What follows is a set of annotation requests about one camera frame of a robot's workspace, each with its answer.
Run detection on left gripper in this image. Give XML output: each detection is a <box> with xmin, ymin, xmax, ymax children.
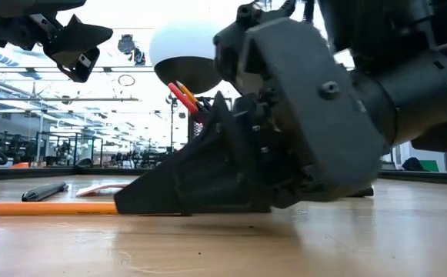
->
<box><xmin>0</xmin><ymin>0</ymin><xmax>114</xmax><ymax>84</ymax></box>

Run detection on black pen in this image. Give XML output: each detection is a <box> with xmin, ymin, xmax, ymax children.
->
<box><xmin>196</xmin><ymin>95</ymin><xmax>213</xmax><ymax>113</ymax></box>
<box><xmin>20</xmin><ymin>181</ymin><xmax>70</xmax><ymax>203</ymax></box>

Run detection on red-handled scissors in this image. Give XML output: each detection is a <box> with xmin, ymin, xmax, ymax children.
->
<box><xmin>167</xmin><ymin>81</ymin><xmax>201</xmax><ymax>115</ymax></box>

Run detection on white globe table lamp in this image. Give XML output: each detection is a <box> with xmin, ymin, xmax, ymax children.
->
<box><xmin>148</xmin><ymin>17</ymin><xmax>226</xmax><ymax>144</ymax></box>

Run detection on background robot workstation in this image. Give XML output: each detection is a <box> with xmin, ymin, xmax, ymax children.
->
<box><xmin>34</xmin><ymin>130</ymin><xmax>105</xmax><ymax>169</ymax></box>

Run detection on green background panel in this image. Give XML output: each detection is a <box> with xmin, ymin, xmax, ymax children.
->
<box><xmin>419</xmin><ymin>159</ymin><xmax>440</xmax><ymax>173</ymax></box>

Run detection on ceiling cord reel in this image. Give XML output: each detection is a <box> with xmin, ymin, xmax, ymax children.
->
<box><xmin>117</xmin><ymin>33</ymin><xmax>147</xmax><ymax>66</ymax></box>

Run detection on black metal table frame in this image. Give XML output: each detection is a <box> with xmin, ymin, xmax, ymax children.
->
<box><xmin>0</xmin><ymin>165</ymin><xmax>447</xmax><ymax>186</ymax></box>

